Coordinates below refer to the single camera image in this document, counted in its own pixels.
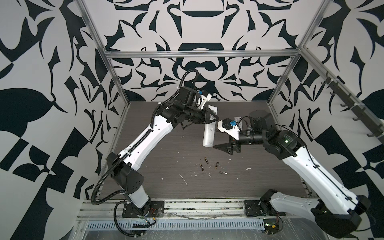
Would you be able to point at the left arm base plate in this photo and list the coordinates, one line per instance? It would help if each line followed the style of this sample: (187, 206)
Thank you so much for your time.
(150, 209)

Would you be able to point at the aluminium frame crossbar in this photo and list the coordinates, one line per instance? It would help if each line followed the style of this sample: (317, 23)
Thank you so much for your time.
(200, 54)

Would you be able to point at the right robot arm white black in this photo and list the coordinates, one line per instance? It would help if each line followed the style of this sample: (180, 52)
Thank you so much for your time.
(336, 210)

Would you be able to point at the white remote control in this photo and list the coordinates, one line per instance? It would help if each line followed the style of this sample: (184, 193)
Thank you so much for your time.
(209, 134)

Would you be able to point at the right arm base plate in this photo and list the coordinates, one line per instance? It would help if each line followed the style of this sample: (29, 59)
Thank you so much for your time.
(258, 208)

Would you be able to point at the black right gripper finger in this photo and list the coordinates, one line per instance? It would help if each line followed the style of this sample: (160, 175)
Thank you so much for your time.
(234, 149)
(223, 147)

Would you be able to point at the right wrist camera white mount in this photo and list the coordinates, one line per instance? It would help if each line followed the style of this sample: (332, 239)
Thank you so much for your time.
(229, 127)

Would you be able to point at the black hook rack rail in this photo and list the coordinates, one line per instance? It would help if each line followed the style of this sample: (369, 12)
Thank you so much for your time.
(351, 102)

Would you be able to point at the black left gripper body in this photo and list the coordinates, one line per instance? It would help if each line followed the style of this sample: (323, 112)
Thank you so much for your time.
(195, 115)

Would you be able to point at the small circuit board with wires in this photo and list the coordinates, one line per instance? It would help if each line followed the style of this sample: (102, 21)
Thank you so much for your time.
(273, 226)

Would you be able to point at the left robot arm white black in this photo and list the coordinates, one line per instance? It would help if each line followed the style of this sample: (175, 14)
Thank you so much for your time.
(124, 166)

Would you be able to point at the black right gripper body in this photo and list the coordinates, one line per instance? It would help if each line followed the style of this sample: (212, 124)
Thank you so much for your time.
(250, 137)

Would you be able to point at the white slotted cable duct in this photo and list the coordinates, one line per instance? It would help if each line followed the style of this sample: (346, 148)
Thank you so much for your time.
(181, 224)

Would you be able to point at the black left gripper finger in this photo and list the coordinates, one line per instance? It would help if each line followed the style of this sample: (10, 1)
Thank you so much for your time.
(211, 112)
(211, 119)

